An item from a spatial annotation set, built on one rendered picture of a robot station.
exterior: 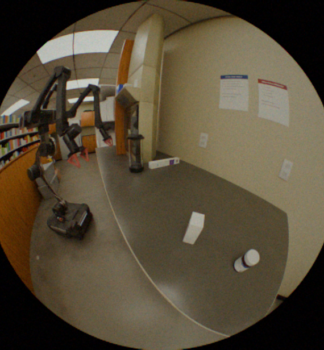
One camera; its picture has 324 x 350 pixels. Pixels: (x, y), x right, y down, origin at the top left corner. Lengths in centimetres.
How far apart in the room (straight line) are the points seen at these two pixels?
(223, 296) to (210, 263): 11
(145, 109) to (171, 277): 86
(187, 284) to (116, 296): 104
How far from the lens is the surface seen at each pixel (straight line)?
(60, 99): 72
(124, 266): 129
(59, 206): 163
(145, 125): 78
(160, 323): 128
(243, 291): 37
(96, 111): 112
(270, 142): 75
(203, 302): 31
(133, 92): 78
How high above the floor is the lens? 123
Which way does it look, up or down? 27 degrees down
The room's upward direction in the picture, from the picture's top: 4 degrees clockwise
